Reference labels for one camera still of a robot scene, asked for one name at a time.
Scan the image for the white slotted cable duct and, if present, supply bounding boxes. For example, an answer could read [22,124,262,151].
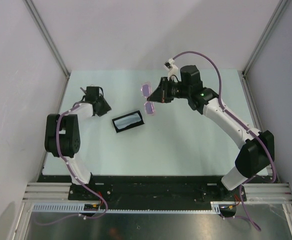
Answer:
[31,201,222,215]

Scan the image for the right aluminium corner post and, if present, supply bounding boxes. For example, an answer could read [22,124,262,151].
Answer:
[242,0,291,76]

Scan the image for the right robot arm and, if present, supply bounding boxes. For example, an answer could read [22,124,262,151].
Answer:
[147,62,275,201]

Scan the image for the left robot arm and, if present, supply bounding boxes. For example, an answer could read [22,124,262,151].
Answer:
[44,86,112,200]

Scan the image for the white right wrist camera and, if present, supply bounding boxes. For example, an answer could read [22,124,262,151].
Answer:
[164,58,179,82]

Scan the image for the aluminium corner post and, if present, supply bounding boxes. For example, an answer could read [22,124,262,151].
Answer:
[22,0,70,80]
[242,0,291,76]

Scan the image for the black glasses case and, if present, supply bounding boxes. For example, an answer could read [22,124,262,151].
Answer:
[111,110,145,133]

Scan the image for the pink purple sunglasses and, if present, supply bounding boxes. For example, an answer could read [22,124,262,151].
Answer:
[139,81,157,117]

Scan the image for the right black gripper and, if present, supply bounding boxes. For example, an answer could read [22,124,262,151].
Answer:
[148,77,191,104]

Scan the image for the left aluminium corner post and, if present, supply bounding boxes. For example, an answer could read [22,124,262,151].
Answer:
[22,0,70,80]

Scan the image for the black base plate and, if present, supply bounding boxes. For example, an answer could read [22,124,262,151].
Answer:
[37,174,279,218]

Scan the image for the light blue cleaning cloth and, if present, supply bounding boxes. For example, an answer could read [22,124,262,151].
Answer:
[114,113,141,130]

